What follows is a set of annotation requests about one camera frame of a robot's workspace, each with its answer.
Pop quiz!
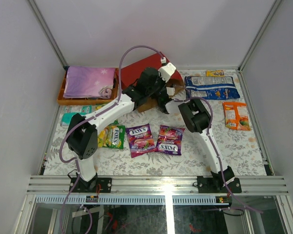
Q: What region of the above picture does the blue Doritos chip bag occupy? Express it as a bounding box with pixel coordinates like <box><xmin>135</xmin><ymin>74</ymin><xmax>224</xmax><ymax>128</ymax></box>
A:
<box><xmin>184</xmin><ymin>76</ymin><xmax>240</xmax><ymax>100</ymax></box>

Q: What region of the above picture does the purple Fox's berries packet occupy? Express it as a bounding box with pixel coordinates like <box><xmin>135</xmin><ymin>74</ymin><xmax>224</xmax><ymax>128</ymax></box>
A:
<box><xmin>156</xmin><ymin>125</ymin><xmax>185</xmax><ymax>156</ymax></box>

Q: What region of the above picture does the yellow M&M candy packet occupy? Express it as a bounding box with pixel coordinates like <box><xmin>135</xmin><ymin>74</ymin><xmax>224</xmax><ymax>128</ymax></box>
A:
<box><xmin>206</xmin><ymin>70</ymin><xmax>225</xmax><ymax>77</ymax></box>

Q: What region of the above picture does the orange snack packet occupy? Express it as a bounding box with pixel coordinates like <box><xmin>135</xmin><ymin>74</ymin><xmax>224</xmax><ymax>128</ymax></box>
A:
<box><xmin>222</xmin><ymin>102</ymin><xmax>251</xmax><ymax>131</ymax></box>

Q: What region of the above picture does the teal red snack packet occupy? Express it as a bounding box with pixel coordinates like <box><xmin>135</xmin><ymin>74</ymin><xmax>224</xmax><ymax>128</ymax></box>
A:
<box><xmin>60</xmin><ymin>105</ymin><xmax>92</xmax><ymax>126</ymax></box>

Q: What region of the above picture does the green yellow snack packet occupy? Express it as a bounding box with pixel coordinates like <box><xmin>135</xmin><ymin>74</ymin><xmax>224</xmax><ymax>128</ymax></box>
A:
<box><xmin>92</xmin><ymin>103</ymin><xmax>106</xmax><ymax>112</ymax></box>

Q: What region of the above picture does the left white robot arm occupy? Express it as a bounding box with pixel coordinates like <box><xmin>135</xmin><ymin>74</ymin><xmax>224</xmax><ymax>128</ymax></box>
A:
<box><xmin>65</xmin><ymin>67</ymin><xmax>171</xmax><ymax>192</ymax></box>

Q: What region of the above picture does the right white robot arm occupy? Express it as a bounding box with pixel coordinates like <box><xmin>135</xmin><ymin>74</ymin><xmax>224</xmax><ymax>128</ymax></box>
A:
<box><xmin>156</xmin><ymin>91</ymin><xmax>235</xmax><ymax>192</ymax></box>

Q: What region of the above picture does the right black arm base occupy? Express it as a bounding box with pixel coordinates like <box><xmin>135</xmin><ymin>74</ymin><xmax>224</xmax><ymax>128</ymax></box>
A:
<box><xmin>197</xmin><ymin>169</ymin><xmax>242</xmax><ymax>194</ymax></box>

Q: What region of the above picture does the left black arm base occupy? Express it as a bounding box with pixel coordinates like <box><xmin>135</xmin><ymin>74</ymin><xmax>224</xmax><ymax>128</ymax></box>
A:
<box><xmin>72</xmin><ymin>175</ymin><xmax>112</xmax><ymax>194</ymax></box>

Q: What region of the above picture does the purple Frozen fabric cloth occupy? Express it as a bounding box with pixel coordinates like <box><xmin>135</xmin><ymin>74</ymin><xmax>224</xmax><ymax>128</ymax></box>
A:
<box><xmin>63</xmin><ymin>66</ymin><xmax>115</xmax><ymax>99</ymax></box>

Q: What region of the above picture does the orange plastic tray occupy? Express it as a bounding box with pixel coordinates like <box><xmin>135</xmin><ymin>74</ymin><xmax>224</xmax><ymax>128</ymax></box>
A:
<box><xmin>57</xmin><ymin>67</ymin><xmax>119</xmax><ymax>105</ymax></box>

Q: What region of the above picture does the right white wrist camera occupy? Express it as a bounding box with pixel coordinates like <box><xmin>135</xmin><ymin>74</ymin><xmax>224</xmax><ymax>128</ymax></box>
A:
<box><xmin>166</xmin><ymin>87</ymin><xmax>176</xmax><ymax>96</ymax></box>

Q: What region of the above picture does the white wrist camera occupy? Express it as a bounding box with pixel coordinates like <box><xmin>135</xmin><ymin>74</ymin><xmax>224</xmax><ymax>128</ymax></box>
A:
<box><xmin>158</xmin><ymin>57</ymin><xmax>176</xmax><ymax>83</ymax></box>
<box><xmin>166</xmin><ymin>87</ymin><xmax>176</xmax><ymax>96</ymax></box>

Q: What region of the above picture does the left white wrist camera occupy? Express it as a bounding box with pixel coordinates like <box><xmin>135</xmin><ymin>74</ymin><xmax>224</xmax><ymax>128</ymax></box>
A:
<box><xmin>158</xmin><ymin>57</ymin><xmax>176</xmax><ymax>83</ymax></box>

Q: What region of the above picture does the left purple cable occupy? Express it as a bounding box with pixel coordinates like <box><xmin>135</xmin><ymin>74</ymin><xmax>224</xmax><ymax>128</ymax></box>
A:
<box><xmin>59</xmin><ymin>45</ymin><xmax>165</xmax><ymax>234</ymax></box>

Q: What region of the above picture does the aluminium front rail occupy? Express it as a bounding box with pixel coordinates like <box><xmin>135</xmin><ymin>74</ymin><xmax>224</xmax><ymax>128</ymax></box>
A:
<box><xmin>26</xmin><ymin>175</ymin><xmax>289</xmax><ymax>196</ymax></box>

